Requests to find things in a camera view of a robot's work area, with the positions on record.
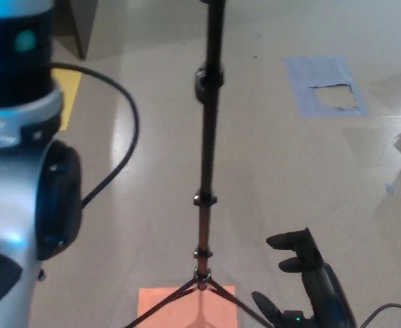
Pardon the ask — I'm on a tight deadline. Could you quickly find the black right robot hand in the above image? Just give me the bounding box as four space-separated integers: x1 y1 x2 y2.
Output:
251 228 359 328

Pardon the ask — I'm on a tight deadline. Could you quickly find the black telescopic phone stand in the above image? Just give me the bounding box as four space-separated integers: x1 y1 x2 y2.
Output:
123 0 273 328

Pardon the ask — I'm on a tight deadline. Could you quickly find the orange rectangular floor marking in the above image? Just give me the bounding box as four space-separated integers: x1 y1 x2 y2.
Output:
137 286 238 328

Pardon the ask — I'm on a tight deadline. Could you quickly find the torn blue floor marking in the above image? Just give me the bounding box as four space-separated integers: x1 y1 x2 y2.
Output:
284 55 370 119

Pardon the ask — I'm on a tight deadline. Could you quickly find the yellow rectangular floor marking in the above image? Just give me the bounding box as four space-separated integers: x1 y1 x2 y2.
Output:
51 68 83 132

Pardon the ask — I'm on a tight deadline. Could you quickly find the dark grey desk side panel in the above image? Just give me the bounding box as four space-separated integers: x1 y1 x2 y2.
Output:
68 0 100 60

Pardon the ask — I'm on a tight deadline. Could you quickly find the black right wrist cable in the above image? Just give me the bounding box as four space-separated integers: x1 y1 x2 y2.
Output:
360 303 401 328

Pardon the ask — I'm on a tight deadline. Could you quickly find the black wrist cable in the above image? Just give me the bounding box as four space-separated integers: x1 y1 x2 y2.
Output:
51 62 141 208
360 303 401 328

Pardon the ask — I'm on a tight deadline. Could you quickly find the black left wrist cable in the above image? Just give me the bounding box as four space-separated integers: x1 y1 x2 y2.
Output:
51 62 141 208

